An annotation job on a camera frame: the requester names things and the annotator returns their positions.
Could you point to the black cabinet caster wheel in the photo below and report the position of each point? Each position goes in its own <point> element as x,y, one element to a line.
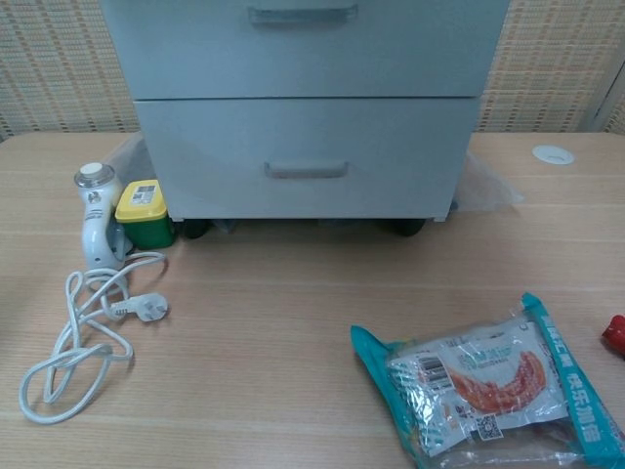
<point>196,228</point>
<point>408,226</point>

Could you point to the white drawer cabinet body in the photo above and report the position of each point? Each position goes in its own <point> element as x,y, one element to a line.
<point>454,161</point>

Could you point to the green box with yellow lid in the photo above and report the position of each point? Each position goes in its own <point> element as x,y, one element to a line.
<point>144,215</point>

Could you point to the clear plastic sheet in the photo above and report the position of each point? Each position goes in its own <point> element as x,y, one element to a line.
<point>488,188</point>

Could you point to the white handheld massager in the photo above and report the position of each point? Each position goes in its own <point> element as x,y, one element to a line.
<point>96,215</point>

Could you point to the teal sausage snack package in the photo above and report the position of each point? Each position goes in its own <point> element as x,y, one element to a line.
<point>488,386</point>

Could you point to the woven bamboo screen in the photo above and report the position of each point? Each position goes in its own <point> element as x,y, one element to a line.
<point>58,63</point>

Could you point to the red object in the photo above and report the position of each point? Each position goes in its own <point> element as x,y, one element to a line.
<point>616,333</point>

